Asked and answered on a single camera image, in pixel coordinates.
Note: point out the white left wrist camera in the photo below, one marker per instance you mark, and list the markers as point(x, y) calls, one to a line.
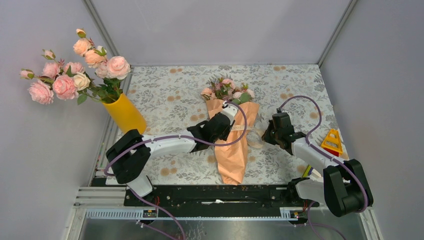
point(229, 110)

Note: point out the yellow vase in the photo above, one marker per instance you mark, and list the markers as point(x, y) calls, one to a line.
point(125, 115)

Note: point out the pink rose bunch in vase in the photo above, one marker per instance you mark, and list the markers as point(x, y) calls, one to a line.
point(99, 78)

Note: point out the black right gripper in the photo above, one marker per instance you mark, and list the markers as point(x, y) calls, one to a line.
point(267, 137)

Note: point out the floral patterned table mat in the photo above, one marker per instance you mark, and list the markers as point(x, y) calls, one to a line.
point(169, 98)

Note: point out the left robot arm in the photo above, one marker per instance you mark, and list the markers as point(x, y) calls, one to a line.
point(129, 155)

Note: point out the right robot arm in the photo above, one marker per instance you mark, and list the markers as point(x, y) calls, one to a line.
point(342, 186)

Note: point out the cream printed ribbon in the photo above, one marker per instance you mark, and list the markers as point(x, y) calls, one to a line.
point(254, 137)

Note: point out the orange paper bouquet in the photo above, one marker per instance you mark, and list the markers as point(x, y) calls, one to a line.
point(232, 159)

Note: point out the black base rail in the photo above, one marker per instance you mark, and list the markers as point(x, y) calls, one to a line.
point(221, 201)

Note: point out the yellow triangular plastic toy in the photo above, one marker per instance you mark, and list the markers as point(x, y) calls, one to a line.
point(332, 143)

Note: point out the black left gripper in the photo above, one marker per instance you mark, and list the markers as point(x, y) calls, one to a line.
point(223, 137)

